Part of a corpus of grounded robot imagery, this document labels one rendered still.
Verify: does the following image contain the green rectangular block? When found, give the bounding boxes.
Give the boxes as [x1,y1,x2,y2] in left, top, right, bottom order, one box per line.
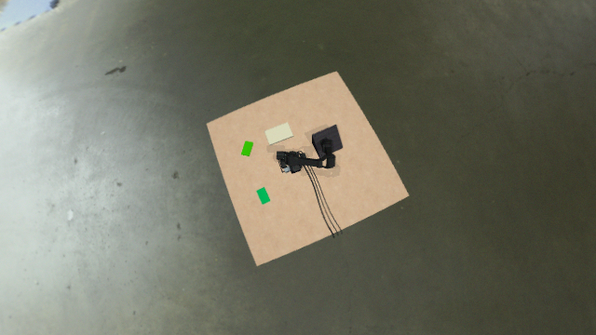
[241,141,253,156]
[257,188,270,204]

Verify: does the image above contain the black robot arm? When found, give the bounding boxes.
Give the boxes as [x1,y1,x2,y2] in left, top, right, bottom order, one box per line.
[277,137,336,171]

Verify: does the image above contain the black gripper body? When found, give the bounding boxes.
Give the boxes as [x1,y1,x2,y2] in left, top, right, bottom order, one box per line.
[279,153,306,168]

